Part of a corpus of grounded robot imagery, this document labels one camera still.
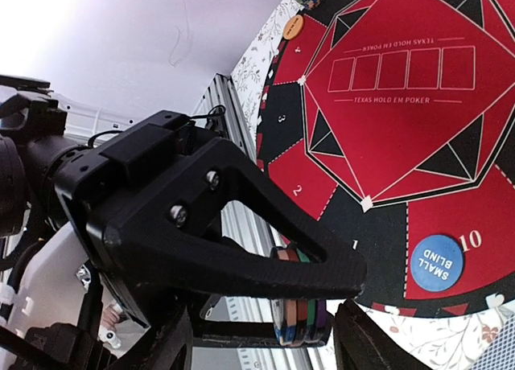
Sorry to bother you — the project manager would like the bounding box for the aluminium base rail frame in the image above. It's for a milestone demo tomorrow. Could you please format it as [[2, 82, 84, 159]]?
[[192, 72, 323, 370]]

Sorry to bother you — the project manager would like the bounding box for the blue small blind chip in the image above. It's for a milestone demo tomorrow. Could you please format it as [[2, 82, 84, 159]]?
[[410, 234, 464, 293]]

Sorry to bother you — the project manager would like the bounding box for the round red black poker mat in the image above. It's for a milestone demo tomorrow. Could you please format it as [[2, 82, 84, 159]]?
[[257, 0, 514, 318]]

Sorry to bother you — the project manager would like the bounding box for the blue checkered card deck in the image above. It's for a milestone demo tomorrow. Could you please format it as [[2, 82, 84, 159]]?
[[472, 318, 514, 370]]

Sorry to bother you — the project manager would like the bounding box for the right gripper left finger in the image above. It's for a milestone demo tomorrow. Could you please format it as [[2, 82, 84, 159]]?
[[54, 110, 367, 324]]

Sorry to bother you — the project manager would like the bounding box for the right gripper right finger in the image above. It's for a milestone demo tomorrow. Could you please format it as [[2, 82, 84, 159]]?
[[334, 299, 428, 370]]

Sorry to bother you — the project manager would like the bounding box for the orange dealer button chip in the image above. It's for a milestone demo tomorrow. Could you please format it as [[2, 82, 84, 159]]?
[[282, 14, 304, 40]]

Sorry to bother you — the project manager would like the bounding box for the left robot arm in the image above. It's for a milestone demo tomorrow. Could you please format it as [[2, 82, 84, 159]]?
[[1, 75, 121, 237]]

